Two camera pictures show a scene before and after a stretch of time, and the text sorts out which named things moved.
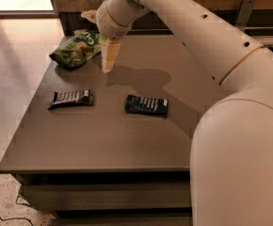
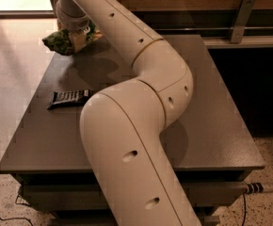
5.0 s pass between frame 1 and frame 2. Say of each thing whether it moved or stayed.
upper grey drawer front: stayed
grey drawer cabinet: stayed
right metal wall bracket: stayed
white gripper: moved
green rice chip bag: moved
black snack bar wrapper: stayed
